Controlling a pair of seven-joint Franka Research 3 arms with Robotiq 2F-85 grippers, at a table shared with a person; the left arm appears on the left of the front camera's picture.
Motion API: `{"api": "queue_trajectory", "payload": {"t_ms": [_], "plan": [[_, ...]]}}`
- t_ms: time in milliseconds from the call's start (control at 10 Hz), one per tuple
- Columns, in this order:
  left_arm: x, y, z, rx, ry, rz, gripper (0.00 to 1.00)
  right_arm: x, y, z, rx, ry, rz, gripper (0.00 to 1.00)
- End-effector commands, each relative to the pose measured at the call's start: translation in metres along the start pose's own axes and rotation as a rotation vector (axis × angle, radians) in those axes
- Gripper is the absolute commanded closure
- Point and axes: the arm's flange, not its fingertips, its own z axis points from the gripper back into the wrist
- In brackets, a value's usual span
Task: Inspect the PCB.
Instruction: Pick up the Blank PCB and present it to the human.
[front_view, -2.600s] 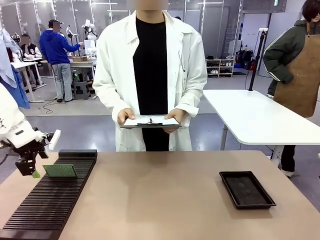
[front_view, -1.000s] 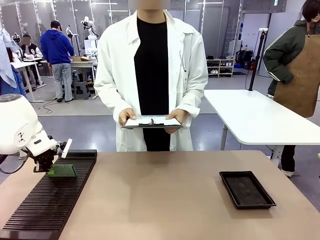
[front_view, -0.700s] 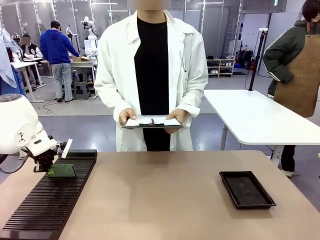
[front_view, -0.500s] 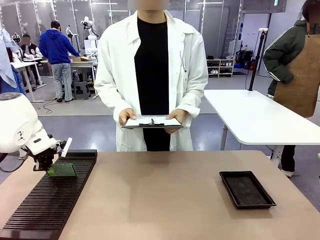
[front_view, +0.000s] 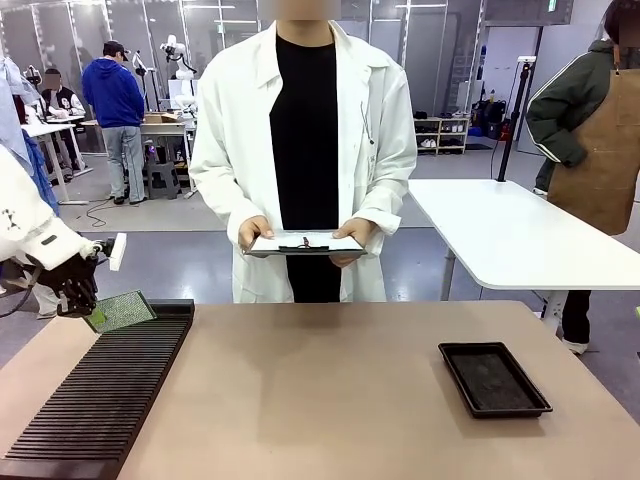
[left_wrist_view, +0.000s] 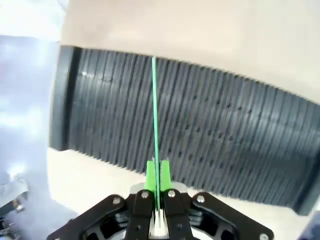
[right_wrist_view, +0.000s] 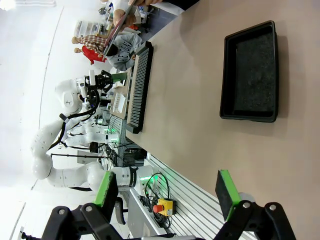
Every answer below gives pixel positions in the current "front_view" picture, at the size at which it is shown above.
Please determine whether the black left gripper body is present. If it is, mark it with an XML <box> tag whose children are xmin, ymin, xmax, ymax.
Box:
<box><xmin>38</xmin><ymin>253</ymin><xmax>99</xmax><ymax>312</ymax></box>

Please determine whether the green perforated PCB board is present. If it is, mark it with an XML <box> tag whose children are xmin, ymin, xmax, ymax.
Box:
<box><xmin>82</xmin><ymin>290</ymin><xmax>159</xmax><ymax>334</ymax></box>

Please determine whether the grey clipboard with paper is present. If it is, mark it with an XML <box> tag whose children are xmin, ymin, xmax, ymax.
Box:
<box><xmin>244</xmin><ymin>229</ymin><xmax>368</xmax><ymax>259</ymax></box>

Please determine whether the black slotted PCB rack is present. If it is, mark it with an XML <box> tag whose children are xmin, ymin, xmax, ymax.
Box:
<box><xmin>0</xmin><ymin>299</ymin><xmax>196</xmax><ymax>480</ymax></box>

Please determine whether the person's right hand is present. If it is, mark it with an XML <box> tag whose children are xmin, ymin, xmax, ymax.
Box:
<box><xmin>238</xmin><ymin>216</ymin><xmax>276</xmax><ymax>255</ymax></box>

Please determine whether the person's left hand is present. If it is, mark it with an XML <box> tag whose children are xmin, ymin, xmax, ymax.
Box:
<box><xmin>329</xmin><ymin>217</ymin><xmax>377</xmax><ymax>268</ymax></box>

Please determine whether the white background desk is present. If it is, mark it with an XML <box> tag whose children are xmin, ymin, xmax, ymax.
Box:
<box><xmin>20</xmin><ymin>115</ymin><xmax>94</xmax><ymax>206</ymax></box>

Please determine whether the black folding step stool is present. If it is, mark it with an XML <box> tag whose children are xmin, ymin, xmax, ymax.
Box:
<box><xmin>145</xmin><ymin>160</ymin><xmax>182</xmax><ymax>202</ymax></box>

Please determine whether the white background workbench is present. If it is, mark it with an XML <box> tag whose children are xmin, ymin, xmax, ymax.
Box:
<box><xmin>138</xmin><ymin>119</ymin><xmax>199</xmax><ymax>200</ymax></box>

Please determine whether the person in blue hoodie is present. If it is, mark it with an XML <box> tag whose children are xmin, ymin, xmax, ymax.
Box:
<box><xmin>81</xmin><ymin>40</ymin><xmax>149</xmax><ymax>206</ymax></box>

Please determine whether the seated person in varsity jacket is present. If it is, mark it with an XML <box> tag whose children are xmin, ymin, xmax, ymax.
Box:
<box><xmin>38</xmin><ymin>68</ymin><xmax>87</xmax><ymax>174</ymax></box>

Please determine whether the cardboard box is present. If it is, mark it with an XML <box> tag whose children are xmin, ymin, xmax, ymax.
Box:
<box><xmin>143</xmin><ymin>112</ymin><xmax>187</xmax><ymax>126</ymax></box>

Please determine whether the person in white lab coat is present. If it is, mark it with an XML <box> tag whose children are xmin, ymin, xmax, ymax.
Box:
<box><xmin>188</xmin><ymin>18</ymin><xmax>418</xmax><ymax>304</ymax></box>

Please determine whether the wooden shoe shelf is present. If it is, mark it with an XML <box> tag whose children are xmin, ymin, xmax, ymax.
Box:
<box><xmin>413</xmin><ymin>116</ymin><xmax>471</xmax><ymax>156</ymax></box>

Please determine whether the black rectangular plastic tray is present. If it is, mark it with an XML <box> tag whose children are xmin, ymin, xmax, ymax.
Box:
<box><xmin>437</xmin><ymin>341</ymin><xmax>554</xmax><ymax>420</ymax></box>

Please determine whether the white side table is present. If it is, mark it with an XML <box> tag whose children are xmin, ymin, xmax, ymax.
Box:
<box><xmin>407</xmin><ymin>178</ymin><xmax>640</xmax><ymax>335</ymax></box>

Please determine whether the black tripod pole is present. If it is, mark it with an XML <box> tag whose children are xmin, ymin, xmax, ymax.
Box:
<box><xmin>496</xmin><ymin>55</ymin><xmax>537</xmax><ymax>182</ymax></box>

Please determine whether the person in brown apron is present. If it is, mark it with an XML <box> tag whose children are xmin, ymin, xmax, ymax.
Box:
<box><xmin>524</xmin><ymin>0</ymin><xmax>640</xmax><ymax>355</ymax></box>

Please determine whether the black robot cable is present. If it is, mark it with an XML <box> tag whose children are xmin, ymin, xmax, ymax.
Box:
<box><xmin>0</xmin><ymin>264</ymin><xmax>44</xmax><ymax>320</ymax></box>

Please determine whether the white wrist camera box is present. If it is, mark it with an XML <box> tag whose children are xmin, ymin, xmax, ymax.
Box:
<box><xmin>108</xmin><ymin>232</ymin><xmax>128</xmax><ymax>273</ymax></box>

